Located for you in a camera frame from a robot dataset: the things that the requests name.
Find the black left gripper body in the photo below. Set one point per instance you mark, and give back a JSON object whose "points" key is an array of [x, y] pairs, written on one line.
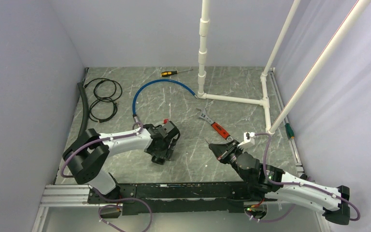
{"points": [[164, 151]]}

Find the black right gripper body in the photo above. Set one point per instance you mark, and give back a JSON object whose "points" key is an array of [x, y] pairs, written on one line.
{"points": [[231, 158]]}

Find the black padlock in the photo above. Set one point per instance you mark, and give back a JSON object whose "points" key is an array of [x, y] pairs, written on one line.
{"points": [[159, 159]]}

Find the blue cable lock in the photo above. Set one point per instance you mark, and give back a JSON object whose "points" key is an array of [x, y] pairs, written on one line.
{"points": [[154, 83]]}

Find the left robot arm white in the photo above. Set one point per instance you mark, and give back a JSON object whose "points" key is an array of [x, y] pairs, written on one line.
{"points": [[89, 152]]}

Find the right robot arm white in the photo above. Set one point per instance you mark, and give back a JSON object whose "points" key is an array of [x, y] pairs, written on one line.
{"points": [[267, 181]]}

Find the black foam tube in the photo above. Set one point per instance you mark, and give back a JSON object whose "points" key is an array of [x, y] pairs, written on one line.
{"points": [[85, 108]]}

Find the red handled adjustable wrench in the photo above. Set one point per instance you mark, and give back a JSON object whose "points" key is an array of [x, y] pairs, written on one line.
{"points": [[219, 129]]}

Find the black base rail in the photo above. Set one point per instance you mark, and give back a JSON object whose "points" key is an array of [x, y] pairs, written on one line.
{"points": [[140, 198]]}

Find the orange handled screwdriver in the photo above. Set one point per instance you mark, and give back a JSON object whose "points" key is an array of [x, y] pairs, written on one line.
{"points": [[174, 72]]}

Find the green handled screwdriver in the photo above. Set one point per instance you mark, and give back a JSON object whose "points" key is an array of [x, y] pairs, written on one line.
{"points": [[289, 131]]}

